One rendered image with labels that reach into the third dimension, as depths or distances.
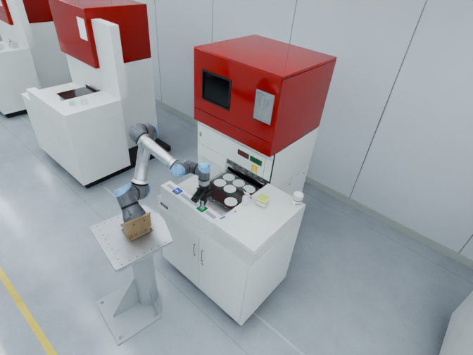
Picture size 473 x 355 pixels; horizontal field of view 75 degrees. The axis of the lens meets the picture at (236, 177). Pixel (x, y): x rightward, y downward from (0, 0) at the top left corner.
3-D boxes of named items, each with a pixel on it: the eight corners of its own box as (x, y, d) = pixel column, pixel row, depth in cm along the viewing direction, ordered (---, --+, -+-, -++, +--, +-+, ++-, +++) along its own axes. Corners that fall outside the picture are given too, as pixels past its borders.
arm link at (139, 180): (123, 198, 215) (133, 121, 201) (136, 194, 229) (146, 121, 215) (137, 204, 212) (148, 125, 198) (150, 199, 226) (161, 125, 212)
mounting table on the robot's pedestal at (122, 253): (118, 283, 195) (115, 270, 188) (92, 239, 221) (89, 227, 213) (180, 250, 220) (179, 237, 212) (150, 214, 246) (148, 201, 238)
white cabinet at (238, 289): (210, 227, 333) (212, 165, 284) (284, 282, 286) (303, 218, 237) (162, 263, 293) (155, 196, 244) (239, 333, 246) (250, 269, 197)
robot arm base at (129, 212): (128, 221, 196) (122, 207, 196) (121, 223, 208) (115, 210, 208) (149, 212, 206) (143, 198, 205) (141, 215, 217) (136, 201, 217)
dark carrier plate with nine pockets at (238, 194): (228, 171, 266) (228, 170, 265) (260, 189, 249) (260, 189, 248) (198, 189, 244) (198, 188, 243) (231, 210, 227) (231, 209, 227)
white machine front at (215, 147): (199, 155, 295) (199, 116, 271) (267, 195, 255) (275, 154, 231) (196, 156, 293) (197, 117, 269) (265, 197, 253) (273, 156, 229)
